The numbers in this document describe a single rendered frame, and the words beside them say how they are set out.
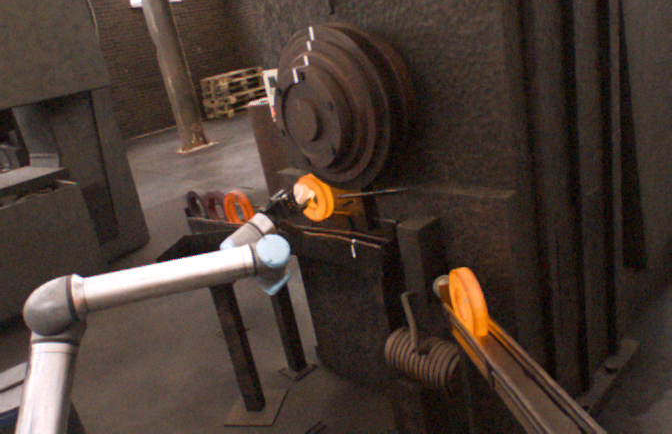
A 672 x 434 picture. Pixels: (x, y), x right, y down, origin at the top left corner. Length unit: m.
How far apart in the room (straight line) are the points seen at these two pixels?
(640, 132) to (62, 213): 3.11
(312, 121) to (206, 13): 11.54
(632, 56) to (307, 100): 1.06
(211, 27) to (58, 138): 9.09
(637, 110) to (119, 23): 10.90
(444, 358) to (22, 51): 3.17
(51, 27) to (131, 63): 8.12
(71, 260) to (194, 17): 9.59
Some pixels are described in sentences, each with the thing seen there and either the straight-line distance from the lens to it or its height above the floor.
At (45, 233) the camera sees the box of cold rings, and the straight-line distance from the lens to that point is 3.64.
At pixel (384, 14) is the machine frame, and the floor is 1.34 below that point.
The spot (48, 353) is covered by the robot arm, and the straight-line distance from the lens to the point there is 1.52.
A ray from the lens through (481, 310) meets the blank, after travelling 1.16.
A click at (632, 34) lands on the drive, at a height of 1.14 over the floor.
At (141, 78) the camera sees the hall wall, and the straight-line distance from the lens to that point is 12.04.
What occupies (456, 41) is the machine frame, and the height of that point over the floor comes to 1.25.
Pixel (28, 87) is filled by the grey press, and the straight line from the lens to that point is 3.81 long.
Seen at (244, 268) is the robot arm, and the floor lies 0.79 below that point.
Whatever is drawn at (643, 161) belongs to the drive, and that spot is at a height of 0.70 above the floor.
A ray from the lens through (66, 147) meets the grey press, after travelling 4.15.
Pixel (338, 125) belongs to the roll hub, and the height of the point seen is 1.10.
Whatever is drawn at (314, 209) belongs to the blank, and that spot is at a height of 0.79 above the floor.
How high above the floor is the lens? 1.33
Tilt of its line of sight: 19 degrees down
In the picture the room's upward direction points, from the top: 12 degrees counter-clockwise
